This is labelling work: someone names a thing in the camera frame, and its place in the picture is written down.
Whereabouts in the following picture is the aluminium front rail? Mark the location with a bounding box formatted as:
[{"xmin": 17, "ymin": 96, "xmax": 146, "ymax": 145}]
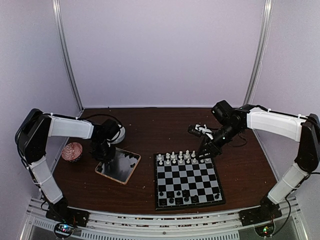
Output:
[{"xmin": 19, "ymin": 196, "xmax": 308, "ymax": 240}]

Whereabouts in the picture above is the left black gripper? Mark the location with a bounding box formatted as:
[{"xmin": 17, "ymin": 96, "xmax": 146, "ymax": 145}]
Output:
[{"xmin": 91, "ymin": 139, "xmax": 116, "ymax": 163}]

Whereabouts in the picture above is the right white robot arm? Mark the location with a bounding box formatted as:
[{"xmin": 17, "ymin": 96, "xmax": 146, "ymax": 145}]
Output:
[{"xmin": 188, "ymin": 100, "xmax": 320, "ymax": 221}]

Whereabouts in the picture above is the black grey chessboard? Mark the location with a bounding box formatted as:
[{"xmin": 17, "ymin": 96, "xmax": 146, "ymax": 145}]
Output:
[{"xmin": 153, "ymin": 150, "xmax": 226, "ymax": 211}]

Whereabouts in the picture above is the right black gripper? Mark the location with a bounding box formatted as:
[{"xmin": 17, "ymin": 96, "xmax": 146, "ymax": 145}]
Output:
[{"xmin": 195, "ymin": 122, "xmax": 243, "ymax": 160}]

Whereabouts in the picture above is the left aluminium frame post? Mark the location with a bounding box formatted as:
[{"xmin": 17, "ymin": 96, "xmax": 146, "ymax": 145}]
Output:
[{"xmin": 52, "ymin": 0, "xmax": 84, "ymax": 112}]

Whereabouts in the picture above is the wooden rimmed black tray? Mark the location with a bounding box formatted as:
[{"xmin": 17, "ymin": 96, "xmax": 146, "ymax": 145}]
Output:
[{"xmin": 95, "ymin": 147, "xmax": 141, "ymax": 185}]

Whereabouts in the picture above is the aluminium frame post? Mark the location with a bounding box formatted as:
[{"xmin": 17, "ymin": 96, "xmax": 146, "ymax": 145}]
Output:
[
  {"xmin": 52, "ymin": 0, "xmax": 84, "ymax": 112},
  {"xmin": 243, "ymin": 0, "xmax": 274, "ymax": 105}
]

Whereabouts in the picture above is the right aluminium frame post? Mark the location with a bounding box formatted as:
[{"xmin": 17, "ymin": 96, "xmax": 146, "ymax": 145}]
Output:
[{"xmin": 243, "ymin": 0, "xmax": 274, "ymax": 105}]

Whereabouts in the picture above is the red patterned bowl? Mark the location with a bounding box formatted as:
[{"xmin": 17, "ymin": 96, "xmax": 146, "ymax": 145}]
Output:
[{"xmin": 61, "ymin": 142, "xmax": 83, "ymax": 163}]

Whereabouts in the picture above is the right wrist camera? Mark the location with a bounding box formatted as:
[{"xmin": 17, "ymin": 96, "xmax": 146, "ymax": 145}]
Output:
[{"xmin": 187, "ymin": 124, "xmax": 213, "ymax": 140}]

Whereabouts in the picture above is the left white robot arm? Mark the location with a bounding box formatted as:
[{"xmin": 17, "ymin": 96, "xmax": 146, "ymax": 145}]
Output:
[{"xmin": 14, "ymin": 108, "xmax": 126, "ymax": 222}]

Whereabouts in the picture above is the white ceramic bowl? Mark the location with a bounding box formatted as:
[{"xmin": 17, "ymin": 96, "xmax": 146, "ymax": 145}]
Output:
[{"xmin": 110, "ymin": 124, "xmax": 126, "ymax": 145}]

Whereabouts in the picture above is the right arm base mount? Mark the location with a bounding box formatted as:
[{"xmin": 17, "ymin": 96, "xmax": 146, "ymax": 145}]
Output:
[{"xmin": 238, "ymin": 206, "xmax": 283, "ymax": 238}]

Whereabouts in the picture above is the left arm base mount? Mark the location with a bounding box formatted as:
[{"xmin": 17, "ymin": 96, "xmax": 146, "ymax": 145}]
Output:
[{"xmin": 45, "ymin": 208, "xmax": 90, "ymax": 240}]

